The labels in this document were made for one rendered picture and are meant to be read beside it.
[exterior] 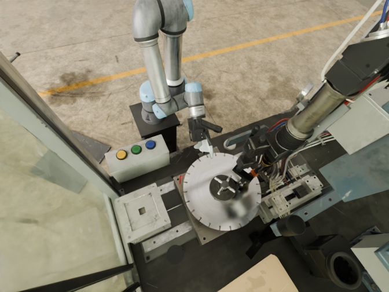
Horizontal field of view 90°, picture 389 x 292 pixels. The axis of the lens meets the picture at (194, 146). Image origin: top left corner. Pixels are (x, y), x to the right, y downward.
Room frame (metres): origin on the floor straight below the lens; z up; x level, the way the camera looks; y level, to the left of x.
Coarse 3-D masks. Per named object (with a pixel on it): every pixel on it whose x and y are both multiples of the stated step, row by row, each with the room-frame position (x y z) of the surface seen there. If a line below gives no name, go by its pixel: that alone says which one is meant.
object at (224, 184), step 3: (216, 177) 0.28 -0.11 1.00; (228, 177) 0.29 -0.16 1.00; (216, 180) 0.27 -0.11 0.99; (219, 180) 0.27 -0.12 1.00; (228, 180) 0.28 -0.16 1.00; (222, 183) 0.26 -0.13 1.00; (225, 183) 0.26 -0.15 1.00; (228, 183) 0.26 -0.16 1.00; (222, 186) 0.25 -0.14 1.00; (225, 186) 0.25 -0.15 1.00; (228, 186) 0.25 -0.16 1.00; (222, 189) 0.24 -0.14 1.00; (231, 189) 0.24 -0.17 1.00; (219, 192) 0.22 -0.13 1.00
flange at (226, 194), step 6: (222, 180) 0.29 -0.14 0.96; (210, 186) 0.26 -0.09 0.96; (216, 186) 0.26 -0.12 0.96; (234, 186) 0.27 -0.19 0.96; (216, 192) 0.23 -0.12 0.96; (222, 192) 0.24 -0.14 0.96; (228, 192) 0.24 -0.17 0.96; (234, 192) 0.25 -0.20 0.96; (216, 198) 0.21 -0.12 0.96; (222, 198) 0.21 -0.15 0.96; (228, 198) 0.22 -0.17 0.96
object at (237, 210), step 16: (208, 160) 0.37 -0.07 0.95; (224, 160) 0.39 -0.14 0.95; (192, 176) 0.29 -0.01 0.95; (208, 176) 0.30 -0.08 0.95; (192, 192) 0.22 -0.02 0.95; (208, 192) 0.23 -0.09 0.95; (240, 192) 0.25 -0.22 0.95; (256, 192) 0.26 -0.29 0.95; (192, 208) 0.16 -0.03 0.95; (208, 208) 0.17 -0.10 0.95; (224, 208) 0.18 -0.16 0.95; (240, 208) 0.19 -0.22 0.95; (256, 208) 0.20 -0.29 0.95; (208, 224) 0.11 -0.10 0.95; (224, 224) 0.12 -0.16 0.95; (240, 224) 0.13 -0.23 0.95
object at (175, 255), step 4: (172, 248) 0.01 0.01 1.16; (176, 248) 0.01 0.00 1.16; (180, 248) 0.01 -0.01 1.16; (168, 252) 0.00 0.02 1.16; (172, 252) 0.00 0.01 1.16; (176, 252) 0.00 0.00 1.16; (180, 252) 0.00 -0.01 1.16; (168, 256) -0.01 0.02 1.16; (172, 256) -0.01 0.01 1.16; (176, 256) -0.01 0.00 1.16; (180, 256) -0.01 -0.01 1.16; (168, 260) -0.02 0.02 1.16; (172, 260) -0.02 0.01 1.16; (176, 260) -0.02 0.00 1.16; (180, 260) -0.02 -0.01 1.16
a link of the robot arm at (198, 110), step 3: (201, 105) 0.59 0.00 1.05; (189, 108) 0.58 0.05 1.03; (192, 108) 0.58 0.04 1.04; (195, 108) 0.57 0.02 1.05; (198, 108) 0.57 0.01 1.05; (201, 108) 0.58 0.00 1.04; (204, 108) 0.60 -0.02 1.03; (189, 111) 0.58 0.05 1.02; (192, 111) 0.57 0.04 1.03; (195, 111) 0.56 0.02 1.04; (198, 111) 0.57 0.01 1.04; (201, 111) 0.57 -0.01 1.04; (204, 111) 0.58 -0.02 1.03; (192, 114) 0.56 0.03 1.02; (195, 114) 0.55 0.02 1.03; (198, 114) 0.55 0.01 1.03; (201, 114) 0.56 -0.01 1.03
